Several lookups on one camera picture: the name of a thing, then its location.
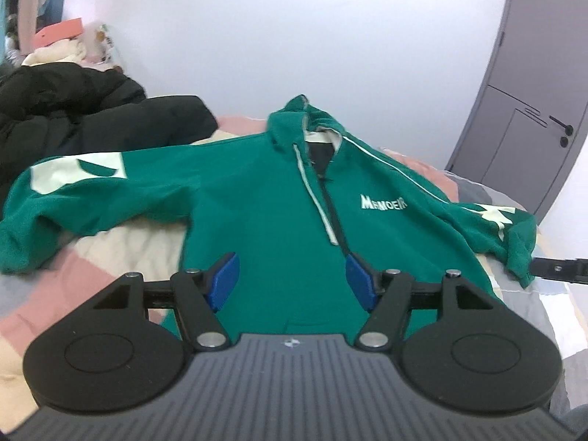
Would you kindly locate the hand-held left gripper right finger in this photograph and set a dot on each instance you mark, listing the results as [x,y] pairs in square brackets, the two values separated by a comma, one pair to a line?
[360,285]

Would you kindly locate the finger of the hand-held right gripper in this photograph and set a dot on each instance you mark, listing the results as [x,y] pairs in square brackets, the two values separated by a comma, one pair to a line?
[560,268]

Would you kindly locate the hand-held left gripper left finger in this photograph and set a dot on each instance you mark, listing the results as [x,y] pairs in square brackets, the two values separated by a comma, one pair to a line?
[224,282]

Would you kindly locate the green hoodie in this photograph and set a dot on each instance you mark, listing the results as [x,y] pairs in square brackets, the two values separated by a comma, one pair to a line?
[257,220]

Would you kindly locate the patchwork bed quilt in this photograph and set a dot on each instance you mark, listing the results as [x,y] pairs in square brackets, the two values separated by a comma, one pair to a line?
[115,248]

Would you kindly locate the black door lock knob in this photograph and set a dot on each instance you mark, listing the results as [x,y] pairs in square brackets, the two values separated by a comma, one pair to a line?
[565,142]

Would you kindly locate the grey door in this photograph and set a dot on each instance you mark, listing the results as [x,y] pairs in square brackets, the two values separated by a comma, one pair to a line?
[528,55]

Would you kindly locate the black puffer jacket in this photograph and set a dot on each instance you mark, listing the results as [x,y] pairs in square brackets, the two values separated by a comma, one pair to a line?
[82,101]

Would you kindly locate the cream fluffy blanket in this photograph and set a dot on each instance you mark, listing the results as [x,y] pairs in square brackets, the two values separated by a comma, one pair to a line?
[55,57]

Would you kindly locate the orange flat box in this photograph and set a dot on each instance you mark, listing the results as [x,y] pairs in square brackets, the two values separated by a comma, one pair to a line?
[57,33]

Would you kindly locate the pink hanging garment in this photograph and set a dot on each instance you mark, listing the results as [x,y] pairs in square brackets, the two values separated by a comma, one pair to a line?
[31,4]

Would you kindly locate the light blue hanging garment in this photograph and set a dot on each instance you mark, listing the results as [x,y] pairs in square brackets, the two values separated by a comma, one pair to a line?
[3,9]

